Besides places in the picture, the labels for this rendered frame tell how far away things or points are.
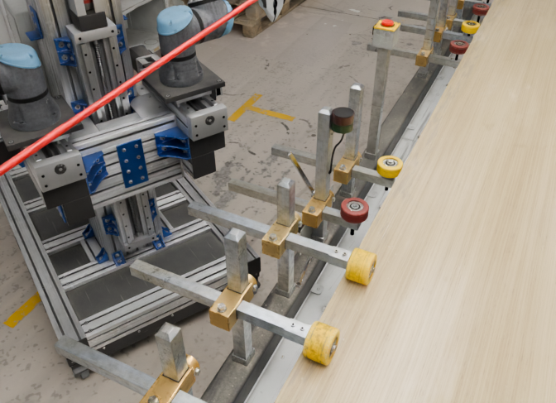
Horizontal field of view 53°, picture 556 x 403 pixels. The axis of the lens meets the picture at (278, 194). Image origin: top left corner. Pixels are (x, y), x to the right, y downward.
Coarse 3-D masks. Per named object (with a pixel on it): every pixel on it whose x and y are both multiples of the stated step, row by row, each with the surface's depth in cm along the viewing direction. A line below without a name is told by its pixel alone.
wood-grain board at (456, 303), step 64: (512, 0) 289; (512, 64) 232; (448, 128) 193; (512, 128) 193; (448, 192) 166; (512, 192) 165; (384, 256) 145; (448, 256) 145; (512, 256) 145; (320, 320) 129; (384, 320) 129; (448, 320) 129; (512, 320) 129; (320, 384) 116; (384, 384) 116; (448, 384) 116; (512, 384) 116
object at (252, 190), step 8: (232, 184) 176; (240, 184) 176; (248, 184) 176; (240, 192) 176; (248, 192) 175; (256, 192) 173; (264, 192) 172; (272, 192) 172; (264, 200) 174; (272, 200) 172; (296, 200) 169; (304, 200) 169; (296, 208) 169; (328, 208) 166; (328, 216) 165; (336, 216) 164; (344, 224) 164; (352, 224) 162; (360, 224) 164
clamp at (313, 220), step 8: (312, 200) 168; (320, 200) 168; (328, 200) 168; (304, 208) 165; (320, 208) 165; (304, 216) 164; (312, 216) 163; (320, 216) 165; (304, 224) 166; (312, 224) 165
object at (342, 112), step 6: (336, 108) 150; (342, 108) 150; (348, 108) 150; (336, 114) 148; (342, 114) 148; (348, 114) 148; (342, 126) 148; (330, 132) 152; (342, 138) 153; (336, 144) 156; (330, 168) 162
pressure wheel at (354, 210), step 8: (344, 200) 162; (352, 200) 162; (360, 200) 162; (344, 208) 159; (352, 208) 160; (360, 208) 160; (368, 208) 159; (344, 216) 159; (352, 216) 157; (360, 216) 157; (352, 232) 166
